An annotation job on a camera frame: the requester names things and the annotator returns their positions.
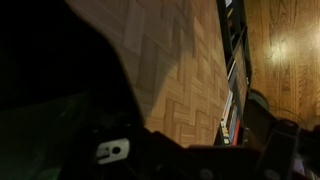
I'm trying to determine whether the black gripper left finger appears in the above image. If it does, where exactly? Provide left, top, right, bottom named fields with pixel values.
left=59, top=124, right=158, bottom=180

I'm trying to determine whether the red spine book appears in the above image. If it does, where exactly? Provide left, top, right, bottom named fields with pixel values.
left=231, top=119, right=242, bottom=146

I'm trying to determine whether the woven bamboo basket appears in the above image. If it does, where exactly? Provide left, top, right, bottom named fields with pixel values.
left=64, top=0, right=232, bottom=148

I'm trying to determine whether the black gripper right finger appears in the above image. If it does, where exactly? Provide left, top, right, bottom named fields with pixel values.
left=254, top=119, right=301, bottom=180

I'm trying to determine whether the black cube shelf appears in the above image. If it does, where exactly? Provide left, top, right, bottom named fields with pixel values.
left=213, top=0, right=254, bottom=148

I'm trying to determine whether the blue spine book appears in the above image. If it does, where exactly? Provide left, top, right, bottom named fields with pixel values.
left=227, top=105, right=239, bottom=135

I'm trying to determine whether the dark round floor object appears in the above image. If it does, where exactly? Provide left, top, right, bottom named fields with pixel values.
left=247, top=89, right=272, bottom=116

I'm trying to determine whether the white spine book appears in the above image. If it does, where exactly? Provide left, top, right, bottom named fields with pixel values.
left=220, top=89, right=234, bottom=135

